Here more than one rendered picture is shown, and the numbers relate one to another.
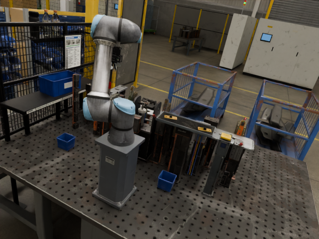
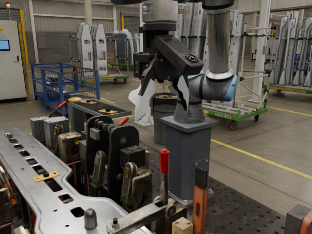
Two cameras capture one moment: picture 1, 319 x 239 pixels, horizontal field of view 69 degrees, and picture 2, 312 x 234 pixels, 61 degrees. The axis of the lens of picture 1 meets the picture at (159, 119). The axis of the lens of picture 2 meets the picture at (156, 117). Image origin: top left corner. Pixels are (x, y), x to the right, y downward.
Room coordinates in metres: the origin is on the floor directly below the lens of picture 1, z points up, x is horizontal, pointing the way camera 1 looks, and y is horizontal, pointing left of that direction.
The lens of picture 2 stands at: (2.25, 0.74, 1.45)
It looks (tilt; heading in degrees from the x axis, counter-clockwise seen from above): 15 degrees down; 213
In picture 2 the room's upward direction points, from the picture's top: straight up
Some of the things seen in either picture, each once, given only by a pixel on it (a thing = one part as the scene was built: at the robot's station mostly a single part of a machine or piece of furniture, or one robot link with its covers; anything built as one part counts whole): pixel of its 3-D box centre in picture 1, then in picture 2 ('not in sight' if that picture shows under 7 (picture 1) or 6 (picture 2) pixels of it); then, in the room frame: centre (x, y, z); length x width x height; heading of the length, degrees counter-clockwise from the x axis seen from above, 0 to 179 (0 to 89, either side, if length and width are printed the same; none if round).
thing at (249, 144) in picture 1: (168, 117); (42, 176); (1.75, -0.07, 1.00); 1.38 x 0.22 x 0.02; 73
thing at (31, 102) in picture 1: (60, 92); not in sight; (1.82, 0.87, 1.01); 0.90 x 0.22 x 0.03; 163
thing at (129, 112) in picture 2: (185, 123); (98, 107); (1.36, -0.17, 1.16); 0.37 x 0.14 x 0.02; 73
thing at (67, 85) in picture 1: (60, 82); not in sight; (1.83, 0.86, 1.09); 0.30 x 0.17 x 0.13; 158
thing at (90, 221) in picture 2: not in sight; (90, 219); (1.85, 0.28, 1.02); 0.03 x 0.03 x 0.07
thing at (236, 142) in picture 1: (231, 163); (43, 148); (1.42, -0.57, 0.88); 0.11 x 0.10 x 0.36; 163
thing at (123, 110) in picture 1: (122, 112); (191, 85); (1.12, 0.20, 1.27); 0.13 x 0.12 x 0.14; 98
